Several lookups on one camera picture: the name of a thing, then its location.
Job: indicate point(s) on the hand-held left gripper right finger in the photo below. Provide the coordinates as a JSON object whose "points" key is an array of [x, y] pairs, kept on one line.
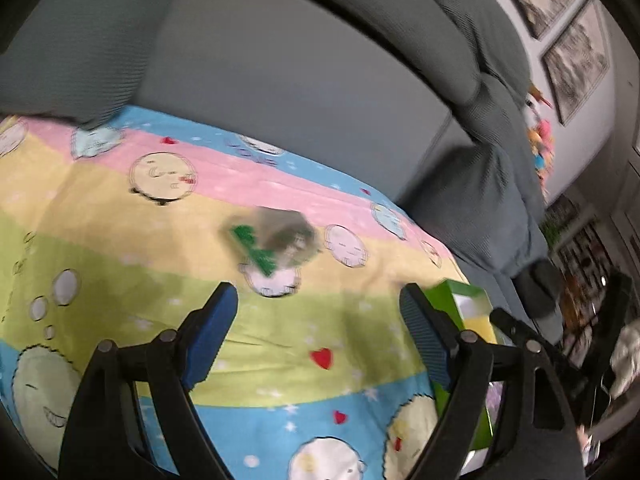
{"points": [[427, 340]]}

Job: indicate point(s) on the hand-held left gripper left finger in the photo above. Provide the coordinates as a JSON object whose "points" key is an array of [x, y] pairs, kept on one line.
{"points": [[210, 340]]}

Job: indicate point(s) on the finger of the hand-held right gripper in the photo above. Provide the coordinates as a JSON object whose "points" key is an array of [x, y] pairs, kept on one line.
{"points": [[515, 327]]}

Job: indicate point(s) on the yellow green scrub sponge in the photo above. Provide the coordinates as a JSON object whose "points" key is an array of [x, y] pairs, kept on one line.
{"points": [[477, 327]]}

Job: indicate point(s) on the green cardboard box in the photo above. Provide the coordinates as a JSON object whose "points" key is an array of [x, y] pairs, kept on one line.
{"points": [[447, 295]]}

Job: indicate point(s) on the pink mesh bath pouf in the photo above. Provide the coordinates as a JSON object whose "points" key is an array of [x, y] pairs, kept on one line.
{"points": [[495, 397]]}

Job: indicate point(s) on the clear bag with green print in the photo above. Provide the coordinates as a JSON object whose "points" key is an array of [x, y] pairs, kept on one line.
{"points": [[280, 235]]}

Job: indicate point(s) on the white fluffy cloth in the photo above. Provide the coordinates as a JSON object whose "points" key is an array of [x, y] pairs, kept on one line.
{"points": [[627, 360]]}

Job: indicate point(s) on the black round cushion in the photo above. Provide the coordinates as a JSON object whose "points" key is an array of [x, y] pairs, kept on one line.
{"points": [[542, 287]]}

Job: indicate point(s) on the green potted plant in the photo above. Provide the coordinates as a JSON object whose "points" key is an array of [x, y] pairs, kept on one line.
{"points": [[552, 230]]}

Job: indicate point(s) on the cartoon printed blanket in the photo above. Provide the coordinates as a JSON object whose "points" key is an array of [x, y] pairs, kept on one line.
{"points": [[150, 240]]}

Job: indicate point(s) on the pile of colourful plush toys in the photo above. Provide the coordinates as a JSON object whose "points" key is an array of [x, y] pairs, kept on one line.
{"points": [[542, 140]]}

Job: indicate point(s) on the grey sofa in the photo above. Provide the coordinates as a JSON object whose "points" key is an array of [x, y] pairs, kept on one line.
{"points": [[300, 60]]}

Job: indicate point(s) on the grey back cushion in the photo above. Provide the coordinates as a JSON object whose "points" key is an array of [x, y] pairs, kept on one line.
{"points": [[490, 30]]}

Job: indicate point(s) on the large grey ribbed cushion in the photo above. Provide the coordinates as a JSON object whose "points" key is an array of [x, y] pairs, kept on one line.
{"points": [[75, 45]]}

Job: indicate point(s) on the dark wall shelf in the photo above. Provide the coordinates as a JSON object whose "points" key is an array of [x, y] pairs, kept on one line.
{"points": [[585, 255]]}

